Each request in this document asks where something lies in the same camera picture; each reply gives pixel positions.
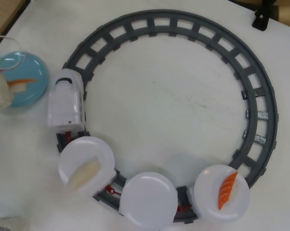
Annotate striped orange shrimp nigiri sushi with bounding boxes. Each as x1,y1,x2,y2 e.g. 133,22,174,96
7,78,39,93

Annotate blue round dish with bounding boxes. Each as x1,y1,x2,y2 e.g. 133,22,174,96
0,51,49,109

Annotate white Shinkansen toy locomotive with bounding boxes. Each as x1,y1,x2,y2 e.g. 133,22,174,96
46,68,85,133

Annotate pale white nigiri sushi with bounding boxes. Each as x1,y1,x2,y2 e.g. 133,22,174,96
67,156,101,190

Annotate orange salmon nigiri sushi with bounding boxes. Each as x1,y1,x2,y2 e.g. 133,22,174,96
217,171,239,210

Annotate brown wooden furniture piece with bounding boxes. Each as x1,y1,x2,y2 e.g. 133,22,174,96
0,0,31,46

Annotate white round plastic plate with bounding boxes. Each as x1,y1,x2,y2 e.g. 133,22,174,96
122,172,178,228
193,165,251,220
57,136,116,194

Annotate white sheet with printed text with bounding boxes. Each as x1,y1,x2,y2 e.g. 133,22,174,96
0,216,32,231

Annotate grey circular toy train track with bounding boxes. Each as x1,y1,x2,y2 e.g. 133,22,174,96
55,8,279,223

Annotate black table clamp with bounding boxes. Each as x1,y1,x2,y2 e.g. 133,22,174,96
252,9,269,31

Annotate brown cardboard box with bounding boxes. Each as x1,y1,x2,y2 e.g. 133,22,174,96
269,0,290,27

